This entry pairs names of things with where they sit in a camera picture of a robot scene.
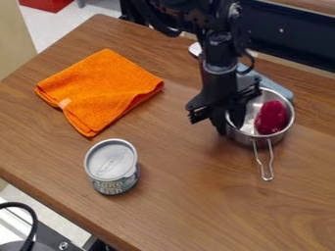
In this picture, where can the silver pot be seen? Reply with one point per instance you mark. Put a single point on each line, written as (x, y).
(261, 137)

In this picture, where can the orange cloth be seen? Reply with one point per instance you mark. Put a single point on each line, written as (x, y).
(98, 90)

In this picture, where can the red toy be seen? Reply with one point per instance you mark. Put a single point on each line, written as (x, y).
(271, 117)

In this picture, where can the silver can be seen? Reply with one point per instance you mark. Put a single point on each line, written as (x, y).
(111, 166)

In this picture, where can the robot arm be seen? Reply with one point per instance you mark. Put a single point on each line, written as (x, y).
(205, 16)

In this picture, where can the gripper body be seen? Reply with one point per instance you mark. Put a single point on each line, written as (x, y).
(220, 86)

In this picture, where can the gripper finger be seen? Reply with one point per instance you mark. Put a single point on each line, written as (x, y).
(218, 122)
(237, 112)

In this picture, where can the red box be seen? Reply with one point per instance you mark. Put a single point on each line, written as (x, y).
(46, 4)

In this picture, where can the black rail frame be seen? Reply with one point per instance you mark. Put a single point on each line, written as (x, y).
(296, 32)

